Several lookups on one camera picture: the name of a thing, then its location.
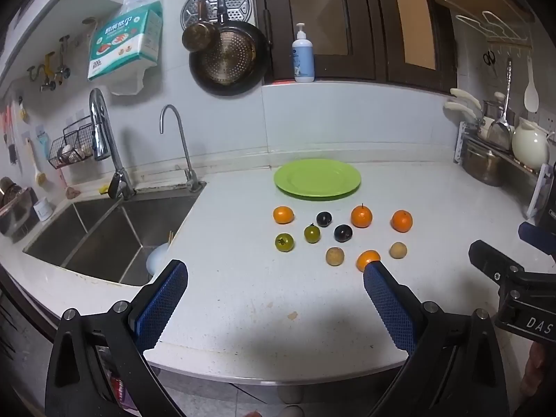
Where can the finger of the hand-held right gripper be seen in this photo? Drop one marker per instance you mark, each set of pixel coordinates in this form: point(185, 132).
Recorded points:
point(491, 260)
point(538, 239)

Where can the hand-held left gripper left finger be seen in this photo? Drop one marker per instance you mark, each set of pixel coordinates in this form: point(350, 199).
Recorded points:
point(160, 306)

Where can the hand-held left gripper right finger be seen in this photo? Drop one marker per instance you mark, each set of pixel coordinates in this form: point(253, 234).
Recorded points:
point(391, 308)

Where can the brown kiwi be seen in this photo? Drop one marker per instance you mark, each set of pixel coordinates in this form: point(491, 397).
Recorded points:
point(335, 256)
point(398, 250)

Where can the dark purple plum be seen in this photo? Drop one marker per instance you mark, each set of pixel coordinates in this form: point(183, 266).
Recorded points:
point(343, 233)
point(323, 218)

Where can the orange with stem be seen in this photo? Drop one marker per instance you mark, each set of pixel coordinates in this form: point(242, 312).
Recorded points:
point(362, 216)

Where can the green tomato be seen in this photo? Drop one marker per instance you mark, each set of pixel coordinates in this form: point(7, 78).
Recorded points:
point(312, 233)
point(284, 242)

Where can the green plate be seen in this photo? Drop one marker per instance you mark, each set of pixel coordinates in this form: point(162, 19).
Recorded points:
point(317, 179)

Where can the person's right hand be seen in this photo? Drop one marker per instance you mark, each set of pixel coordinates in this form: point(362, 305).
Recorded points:
point(536, 365)

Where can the white bowl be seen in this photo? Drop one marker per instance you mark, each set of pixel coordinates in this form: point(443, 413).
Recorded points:
point(156, 258)

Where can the metal dish rack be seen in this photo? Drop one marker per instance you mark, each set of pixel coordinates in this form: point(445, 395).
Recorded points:
point(521, 178)

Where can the stainless steel sink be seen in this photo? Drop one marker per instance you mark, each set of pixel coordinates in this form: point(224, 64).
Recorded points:
point(108, 234)

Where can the stainless steel pot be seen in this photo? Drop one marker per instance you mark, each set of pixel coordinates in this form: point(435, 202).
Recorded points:
point(482, 165)

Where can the white ceramic jug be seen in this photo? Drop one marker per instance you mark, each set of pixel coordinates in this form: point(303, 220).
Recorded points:
point(529, 145)

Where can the metal skimmer ladle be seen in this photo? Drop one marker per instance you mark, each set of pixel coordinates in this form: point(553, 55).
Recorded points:
point(501, 132)

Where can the white rice paddle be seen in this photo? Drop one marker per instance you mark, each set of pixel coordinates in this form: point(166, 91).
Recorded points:
point(531, 93)

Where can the white cup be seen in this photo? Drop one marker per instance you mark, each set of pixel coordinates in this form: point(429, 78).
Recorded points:
point(43, 210)

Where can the slim gooseneck faucet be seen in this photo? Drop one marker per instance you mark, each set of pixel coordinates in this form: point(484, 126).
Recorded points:
point(182, 143)

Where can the chrome pull-down faucet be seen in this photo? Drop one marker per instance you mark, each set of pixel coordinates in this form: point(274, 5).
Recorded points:
point(102, 139)

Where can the black scissors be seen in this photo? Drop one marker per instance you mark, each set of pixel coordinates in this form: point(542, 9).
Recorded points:
point(489, 57)

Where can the black frying pan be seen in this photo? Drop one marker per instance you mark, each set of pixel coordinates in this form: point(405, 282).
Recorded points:
point(228, 58)

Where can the white pump bottle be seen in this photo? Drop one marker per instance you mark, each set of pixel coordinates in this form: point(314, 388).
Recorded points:
point(303, 58)

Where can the paper towel pack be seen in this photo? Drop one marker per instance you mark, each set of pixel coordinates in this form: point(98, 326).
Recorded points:
point(124, 39)

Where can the small copper pot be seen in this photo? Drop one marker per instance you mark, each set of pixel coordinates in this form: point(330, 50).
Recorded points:
point(197, 34)

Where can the round metal steamer rack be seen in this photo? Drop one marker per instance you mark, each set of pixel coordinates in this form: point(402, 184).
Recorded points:
point(234, 0)

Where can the white wall socket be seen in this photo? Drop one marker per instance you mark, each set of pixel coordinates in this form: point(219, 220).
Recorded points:
point(548, 121)

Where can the yellow wall tap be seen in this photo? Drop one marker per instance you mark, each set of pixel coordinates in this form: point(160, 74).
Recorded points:
point(50, 69)

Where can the dark wooden window frame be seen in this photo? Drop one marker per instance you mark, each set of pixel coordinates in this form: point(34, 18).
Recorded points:
point(360, 26)

